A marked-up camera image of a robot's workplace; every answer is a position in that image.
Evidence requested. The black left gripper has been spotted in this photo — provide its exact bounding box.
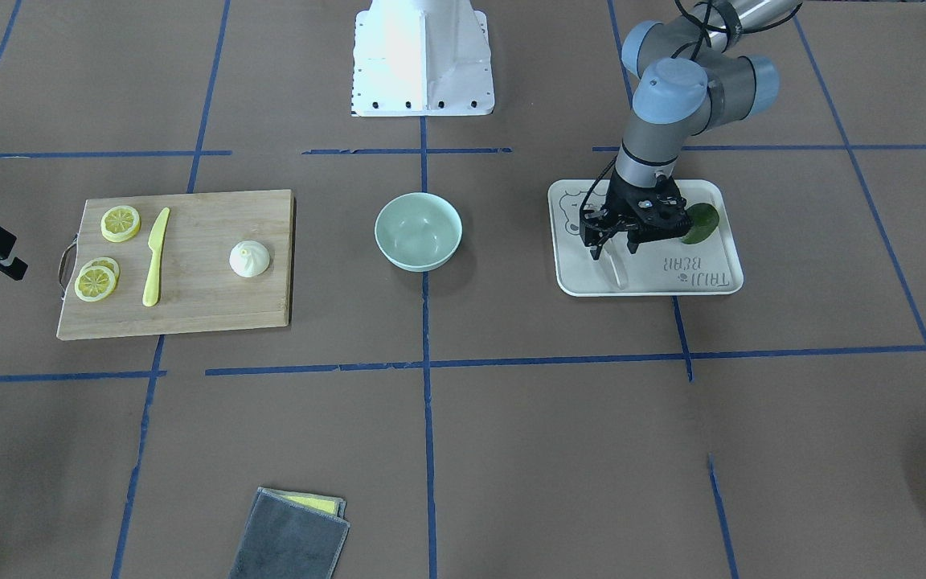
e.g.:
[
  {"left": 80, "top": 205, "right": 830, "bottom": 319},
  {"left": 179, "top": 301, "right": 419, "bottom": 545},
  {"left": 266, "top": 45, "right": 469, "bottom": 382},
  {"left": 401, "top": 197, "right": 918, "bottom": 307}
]
[{"left": 578, "top": 170, "right": 691, "bottom": 261}]

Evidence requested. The white ceramic spoon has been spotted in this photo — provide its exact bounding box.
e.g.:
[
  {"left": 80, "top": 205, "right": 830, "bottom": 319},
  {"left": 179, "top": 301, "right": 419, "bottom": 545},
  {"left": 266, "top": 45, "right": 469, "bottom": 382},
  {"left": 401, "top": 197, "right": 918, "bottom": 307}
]
[{"left": 598, "top": 241, "right": 629, "bottom": 292}]

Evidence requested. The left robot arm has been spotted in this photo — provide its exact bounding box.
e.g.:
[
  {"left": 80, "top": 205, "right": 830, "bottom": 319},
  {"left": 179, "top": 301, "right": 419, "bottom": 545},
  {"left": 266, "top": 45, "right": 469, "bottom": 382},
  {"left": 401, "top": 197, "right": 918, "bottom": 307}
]
[{"left": 578, "top": 1, "right": 801, "bottom": 259}]

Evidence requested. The light green bowl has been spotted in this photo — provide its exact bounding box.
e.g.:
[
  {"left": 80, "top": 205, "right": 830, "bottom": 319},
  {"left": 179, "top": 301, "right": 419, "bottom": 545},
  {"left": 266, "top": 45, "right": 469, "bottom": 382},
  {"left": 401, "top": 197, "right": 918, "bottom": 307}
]
[{"left": 374, "top": 193, "right": 463, "bottom": 273}]

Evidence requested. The front lower lemon slice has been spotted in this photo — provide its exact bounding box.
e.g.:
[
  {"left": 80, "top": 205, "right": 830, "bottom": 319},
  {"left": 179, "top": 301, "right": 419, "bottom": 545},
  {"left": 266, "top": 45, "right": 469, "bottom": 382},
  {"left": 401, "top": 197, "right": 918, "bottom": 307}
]
[{"left": 73, "top": 266, "right": 118, "bottom": 302}]

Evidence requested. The lemon slice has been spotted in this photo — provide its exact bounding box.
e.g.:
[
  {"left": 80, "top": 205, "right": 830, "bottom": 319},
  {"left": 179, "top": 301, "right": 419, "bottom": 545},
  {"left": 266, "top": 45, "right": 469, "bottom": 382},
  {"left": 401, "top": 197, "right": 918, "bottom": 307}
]
[
  {"left": 73, "top": 266, "right": 118, "bottom": 302},
  {"left": 80, "top": 257, "right": 121, "bottom": 278},
  {"left": 100, "top": 205, "right": 142, "bottom": 243}
]

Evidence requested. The back lower lemon slice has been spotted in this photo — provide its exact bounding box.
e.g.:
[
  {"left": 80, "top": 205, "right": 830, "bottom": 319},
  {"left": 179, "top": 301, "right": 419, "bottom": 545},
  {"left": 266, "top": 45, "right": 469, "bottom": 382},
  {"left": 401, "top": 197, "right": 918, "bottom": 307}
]
[{"left": 80, "top": 257, "right": 121, "bottom": 278}]

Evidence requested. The white bear tray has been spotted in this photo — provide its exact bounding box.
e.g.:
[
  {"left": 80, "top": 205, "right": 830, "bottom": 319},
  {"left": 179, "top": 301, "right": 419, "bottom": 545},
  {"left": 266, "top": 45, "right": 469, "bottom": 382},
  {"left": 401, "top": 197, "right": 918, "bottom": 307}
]
[{"left": 547, "top": 179, "right": 744, "bottom": 298}]

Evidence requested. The upper lemon slice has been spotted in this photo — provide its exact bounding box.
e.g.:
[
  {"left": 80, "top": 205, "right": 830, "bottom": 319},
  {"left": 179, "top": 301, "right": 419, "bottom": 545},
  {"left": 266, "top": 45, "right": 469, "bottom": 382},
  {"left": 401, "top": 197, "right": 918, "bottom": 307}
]
[{"left": 100, "top": 205, "right": 142, "bottom": 243}]

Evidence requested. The yellow plastic knife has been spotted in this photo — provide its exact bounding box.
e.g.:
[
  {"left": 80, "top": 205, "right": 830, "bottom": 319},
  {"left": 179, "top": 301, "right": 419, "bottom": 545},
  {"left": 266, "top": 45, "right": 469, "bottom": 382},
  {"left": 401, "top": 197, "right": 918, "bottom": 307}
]
[{"left": 141, "top": 207, "right": 170, "bottom": 307}]

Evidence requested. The bamboo cutting board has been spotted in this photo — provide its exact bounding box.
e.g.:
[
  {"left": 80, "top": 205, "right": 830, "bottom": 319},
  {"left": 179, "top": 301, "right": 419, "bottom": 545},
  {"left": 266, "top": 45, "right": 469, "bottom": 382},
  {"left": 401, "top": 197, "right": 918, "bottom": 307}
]
[{"left": 56, "top": 188, "right": 295, "bottom": 340}]

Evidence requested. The yellow sponge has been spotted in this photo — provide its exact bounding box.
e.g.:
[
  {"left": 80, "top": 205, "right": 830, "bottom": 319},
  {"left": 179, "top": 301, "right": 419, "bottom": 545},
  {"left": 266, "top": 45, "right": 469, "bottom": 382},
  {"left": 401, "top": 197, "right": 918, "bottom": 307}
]
[{"left": 283, "top": 492, "right": 346, "bottom": 518}]

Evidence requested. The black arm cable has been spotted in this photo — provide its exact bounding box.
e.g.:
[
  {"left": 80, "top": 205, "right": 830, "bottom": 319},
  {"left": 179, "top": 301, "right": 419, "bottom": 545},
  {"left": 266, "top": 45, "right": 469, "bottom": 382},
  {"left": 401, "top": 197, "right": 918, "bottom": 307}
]
[{"left": 576, "top": 0, "right": 741, "bottom": 218}]

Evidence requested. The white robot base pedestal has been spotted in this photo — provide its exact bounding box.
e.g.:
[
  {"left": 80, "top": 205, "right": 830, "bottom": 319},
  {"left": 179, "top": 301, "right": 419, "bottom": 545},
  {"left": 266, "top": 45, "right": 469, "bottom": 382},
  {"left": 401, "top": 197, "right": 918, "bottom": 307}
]
[{"left": 350, "top": 1, "right": 496, "bottom": 117}]

